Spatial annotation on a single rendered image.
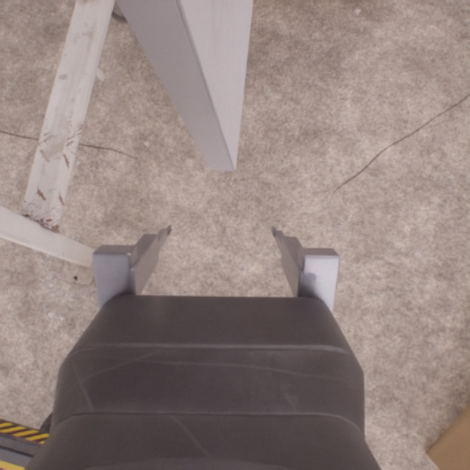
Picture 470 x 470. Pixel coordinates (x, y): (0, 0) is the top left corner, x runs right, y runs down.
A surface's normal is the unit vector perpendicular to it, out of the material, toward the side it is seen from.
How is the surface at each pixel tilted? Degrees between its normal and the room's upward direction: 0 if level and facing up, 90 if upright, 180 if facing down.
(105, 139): 0
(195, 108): 90
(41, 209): 0
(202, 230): 0
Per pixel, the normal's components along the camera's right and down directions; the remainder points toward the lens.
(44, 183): -0.10, -0.11
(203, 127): -0.10, 0.99
